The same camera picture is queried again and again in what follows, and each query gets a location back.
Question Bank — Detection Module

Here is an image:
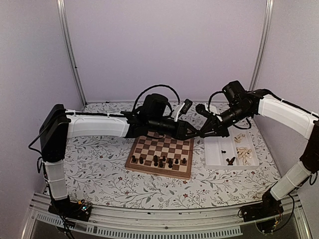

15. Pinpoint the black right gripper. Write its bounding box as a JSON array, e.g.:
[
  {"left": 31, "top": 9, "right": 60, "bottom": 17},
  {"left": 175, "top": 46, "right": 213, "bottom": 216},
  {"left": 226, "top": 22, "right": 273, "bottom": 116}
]
[{"left": 200, "top": 104, "right": 251, "bottom": 138}]

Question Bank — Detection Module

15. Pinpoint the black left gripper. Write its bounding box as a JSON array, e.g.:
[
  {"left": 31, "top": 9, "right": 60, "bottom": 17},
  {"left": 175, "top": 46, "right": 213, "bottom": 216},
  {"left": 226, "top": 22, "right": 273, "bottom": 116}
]
[{"left": 149, "top": 117, "right": 201, "bottom": 141}]

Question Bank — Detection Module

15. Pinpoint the wooden chessboard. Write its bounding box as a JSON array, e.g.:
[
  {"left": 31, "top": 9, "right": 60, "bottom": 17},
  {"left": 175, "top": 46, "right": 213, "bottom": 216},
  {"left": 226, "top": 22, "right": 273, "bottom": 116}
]
[{"left": 125, "top": 132, "right": 194, "bottom": 180}]

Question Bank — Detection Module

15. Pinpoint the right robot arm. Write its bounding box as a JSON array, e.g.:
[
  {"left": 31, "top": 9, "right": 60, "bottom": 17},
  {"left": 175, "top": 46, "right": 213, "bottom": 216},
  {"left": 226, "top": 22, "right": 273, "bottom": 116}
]
[{"left": 202, "top": 79, "right": 319, "bottom": 207}]

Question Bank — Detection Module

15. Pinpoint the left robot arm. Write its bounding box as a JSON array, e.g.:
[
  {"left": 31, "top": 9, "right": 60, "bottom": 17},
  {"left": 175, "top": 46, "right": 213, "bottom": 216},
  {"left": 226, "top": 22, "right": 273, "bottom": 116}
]
[{"left": 28, "top": 93, "right": 199, "bottom": 216}]

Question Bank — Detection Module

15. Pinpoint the light chess pieces pile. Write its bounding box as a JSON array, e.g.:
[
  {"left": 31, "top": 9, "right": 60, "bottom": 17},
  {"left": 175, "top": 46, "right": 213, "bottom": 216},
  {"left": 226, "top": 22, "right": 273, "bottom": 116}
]
[{"left": 234, "top": 133, "right": 254, "bottom": 166}]

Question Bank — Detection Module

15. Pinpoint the dark chess pieces pile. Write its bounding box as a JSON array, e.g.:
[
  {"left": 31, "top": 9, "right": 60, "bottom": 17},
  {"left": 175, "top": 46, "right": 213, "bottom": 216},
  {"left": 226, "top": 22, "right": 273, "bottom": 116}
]
[{"left": 221, "top": 150, "right": 236, "bottom": 166}]

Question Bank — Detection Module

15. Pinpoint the white divided plastic tray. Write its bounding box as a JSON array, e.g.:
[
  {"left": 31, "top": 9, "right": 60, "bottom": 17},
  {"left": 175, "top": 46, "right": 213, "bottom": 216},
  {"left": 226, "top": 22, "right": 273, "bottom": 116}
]
[{"left": 204, "top": 126, "right": 259, "bottom": 170}]

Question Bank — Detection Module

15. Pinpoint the floral patterned table mat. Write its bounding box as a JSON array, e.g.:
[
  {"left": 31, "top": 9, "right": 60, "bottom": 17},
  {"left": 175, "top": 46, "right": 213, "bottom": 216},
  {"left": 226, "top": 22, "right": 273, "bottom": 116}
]
[{"left": 49, "top": 100, "right": 285, "bottom": 209}]

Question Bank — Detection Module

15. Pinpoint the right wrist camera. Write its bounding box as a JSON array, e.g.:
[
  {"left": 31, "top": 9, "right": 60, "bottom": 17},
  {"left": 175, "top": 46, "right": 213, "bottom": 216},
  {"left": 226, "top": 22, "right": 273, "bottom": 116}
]
[{"left": 195, "top": 104, "right": 217, "bottom": 119}]

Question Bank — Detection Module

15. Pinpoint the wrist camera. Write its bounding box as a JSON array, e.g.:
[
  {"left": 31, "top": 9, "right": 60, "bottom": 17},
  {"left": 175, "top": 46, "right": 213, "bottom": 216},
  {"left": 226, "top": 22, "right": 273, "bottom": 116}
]
[
  {"left": 171, "top": 99, "right": 193, "bottom": 122},
  {"left": 195, "top": 104, "right": 217, "bottom": 119}
]

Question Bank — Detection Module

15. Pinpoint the right black cable loop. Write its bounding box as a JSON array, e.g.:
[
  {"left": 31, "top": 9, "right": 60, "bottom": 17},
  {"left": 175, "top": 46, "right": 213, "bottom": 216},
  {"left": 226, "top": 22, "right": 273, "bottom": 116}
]
[{"left": 208, "top": 91, "right": 226, "bottom": 108}]

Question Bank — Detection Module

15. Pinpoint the black cable loop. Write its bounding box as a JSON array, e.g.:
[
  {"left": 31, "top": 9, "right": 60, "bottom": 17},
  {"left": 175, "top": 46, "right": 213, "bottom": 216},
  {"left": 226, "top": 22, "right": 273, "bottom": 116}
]
[
  {"left": 208, "top": 91, "right": 226, "bottom": 108},
  {"left": 133, "top": 84, "right": 182, "bottom": 115}
]

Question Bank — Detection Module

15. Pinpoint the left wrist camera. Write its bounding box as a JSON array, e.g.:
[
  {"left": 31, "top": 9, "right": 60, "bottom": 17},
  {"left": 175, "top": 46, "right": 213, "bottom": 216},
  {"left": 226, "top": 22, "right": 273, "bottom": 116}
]
[{"left": 171, "top": 99, "right": 193, "bottom": 122}]

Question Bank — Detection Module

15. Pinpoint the left black cable loop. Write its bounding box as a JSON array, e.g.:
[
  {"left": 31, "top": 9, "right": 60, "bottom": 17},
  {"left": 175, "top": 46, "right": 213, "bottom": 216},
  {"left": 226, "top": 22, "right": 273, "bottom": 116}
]
[{"left": 133, "top": 84, "right": 182, "bottom": 115}]

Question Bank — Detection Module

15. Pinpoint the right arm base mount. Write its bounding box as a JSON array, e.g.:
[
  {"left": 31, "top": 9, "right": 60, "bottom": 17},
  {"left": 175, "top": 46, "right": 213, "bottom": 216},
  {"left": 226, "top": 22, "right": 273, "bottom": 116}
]
[{"left": 237, "top": 190, "right": 284, "bottom": 234}]

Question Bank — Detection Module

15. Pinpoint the front aluminium rail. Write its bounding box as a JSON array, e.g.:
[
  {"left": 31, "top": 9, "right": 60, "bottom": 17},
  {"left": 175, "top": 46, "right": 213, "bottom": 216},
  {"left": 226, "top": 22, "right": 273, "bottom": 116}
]
[{"left": 22, "top": 193, "right": 315, "bottom": 239}]

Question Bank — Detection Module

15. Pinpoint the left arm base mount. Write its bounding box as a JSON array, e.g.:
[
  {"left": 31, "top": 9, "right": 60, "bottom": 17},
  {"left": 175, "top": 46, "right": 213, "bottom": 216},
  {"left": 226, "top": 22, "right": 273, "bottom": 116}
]
[{"left": 48, "top": 196, "right": 93, "bottom": 222}]

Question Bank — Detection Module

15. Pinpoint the right aluminium frame post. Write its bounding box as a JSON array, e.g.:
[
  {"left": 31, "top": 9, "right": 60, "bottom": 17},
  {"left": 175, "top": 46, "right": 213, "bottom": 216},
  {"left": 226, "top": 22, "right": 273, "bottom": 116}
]
[{"left": 249, "top": 0, "right": 274, "bottom": 90}]

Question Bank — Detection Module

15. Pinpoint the aluminium frame post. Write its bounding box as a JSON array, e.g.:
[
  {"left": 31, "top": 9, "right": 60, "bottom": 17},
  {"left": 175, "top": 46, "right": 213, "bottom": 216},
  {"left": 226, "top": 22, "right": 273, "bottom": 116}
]
[
  {"left": 249, "top": 0, "right": 274, "bottom": 90},
  {"left": 56, "top": 0, "right": 87, "bottom": 106}
]

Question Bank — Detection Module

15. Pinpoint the left aluminium frame post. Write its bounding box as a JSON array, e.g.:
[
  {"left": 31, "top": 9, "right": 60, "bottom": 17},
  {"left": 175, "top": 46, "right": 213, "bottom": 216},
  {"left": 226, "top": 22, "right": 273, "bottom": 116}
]
[{"left": 56, "top": 0, "right": 87, "bottom": 106}]

